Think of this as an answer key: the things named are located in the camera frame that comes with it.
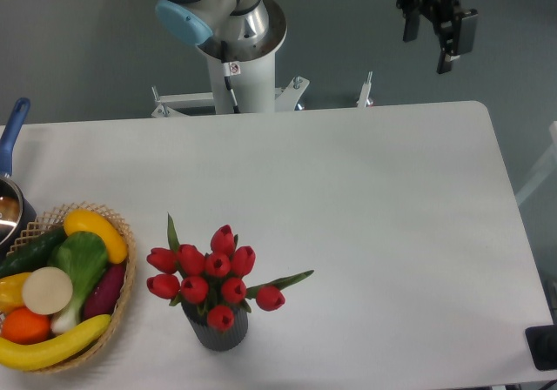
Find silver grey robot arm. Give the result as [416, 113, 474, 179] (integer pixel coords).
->
[155, 0, 479, 74]

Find black device at edge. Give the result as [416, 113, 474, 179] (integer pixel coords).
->
[525, 325, 556, 371]

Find green cucumber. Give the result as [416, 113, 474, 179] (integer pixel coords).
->
[1, 226, 66, 278]

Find yellow bell pepper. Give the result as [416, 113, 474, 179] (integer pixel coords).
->
[0, 272, 30, 314]

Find green bok choy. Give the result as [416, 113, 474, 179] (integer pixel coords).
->
[48, 232, 108, 335]

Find red tulip bouquet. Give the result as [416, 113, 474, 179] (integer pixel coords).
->
[146, 216, 313, 334]

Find dark grey ribbed vase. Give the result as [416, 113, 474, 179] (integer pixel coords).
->
[181, 302, 248, 352]

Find woven wicker basket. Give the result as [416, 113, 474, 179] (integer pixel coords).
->
[1, 202, 137, 373]

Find blue handled saucepan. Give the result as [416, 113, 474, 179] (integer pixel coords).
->
[1, 97, 36, 259]

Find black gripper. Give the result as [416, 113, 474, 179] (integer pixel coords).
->
[396, 0, 478, 74]

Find black cable on pedestal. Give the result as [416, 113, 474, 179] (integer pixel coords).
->
[219, 40, 242, 115]

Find yellow banana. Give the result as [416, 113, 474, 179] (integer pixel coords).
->
[1, 314, 111, 372]

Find yellow squash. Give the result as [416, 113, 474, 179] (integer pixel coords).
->
[63, 208, 128, 264]

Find purple sweet potato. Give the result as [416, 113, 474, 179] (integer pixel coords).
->
[82, 265, 125, 320]

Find orange fruit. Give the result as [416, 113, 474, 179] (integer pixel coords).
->
[1, 307, 50, 345]

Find beige round disc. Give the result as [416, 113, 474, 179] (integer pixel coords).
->
[22, 266, 73, 315]

